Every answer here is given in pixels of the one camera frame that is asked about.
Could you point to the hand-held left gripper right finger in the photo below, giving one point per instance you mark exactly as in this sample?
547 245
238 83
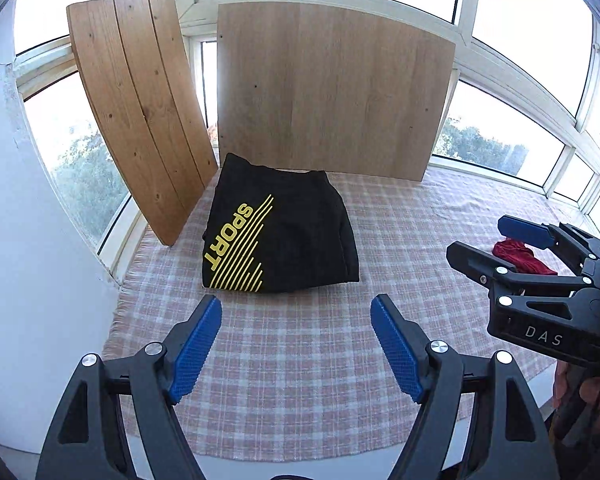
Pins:
397 345

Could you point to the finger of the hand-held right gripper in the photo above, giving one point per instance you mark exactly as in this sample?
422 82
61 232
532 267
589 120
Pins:
467 257
522 230

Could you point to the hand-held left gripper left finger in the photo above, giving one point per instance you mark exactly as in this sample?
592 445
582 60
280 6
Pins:
197 345

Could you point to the dark red garment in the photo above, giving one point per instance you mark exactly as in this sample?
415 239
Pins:
517 252

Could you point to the black shorts with yellow stripes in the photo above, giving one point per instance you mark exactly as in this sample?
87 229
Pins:
300 230

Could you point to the person's right hand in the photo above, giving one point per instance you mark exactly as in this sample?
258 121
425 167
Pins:
592 390

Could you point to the pink plaid blanket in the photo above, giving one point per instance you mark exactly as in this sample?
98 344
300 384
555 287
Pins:
300 320

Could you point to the light wood panel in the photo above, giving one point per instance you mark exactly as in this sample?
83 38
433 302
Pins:
330 95

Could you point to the wooden plank board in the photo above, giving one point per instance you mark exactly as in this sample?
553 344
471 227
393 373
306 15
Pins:
140 110

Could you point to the white window frame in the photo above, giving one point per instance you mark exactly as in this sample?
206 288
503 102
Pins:
190 10

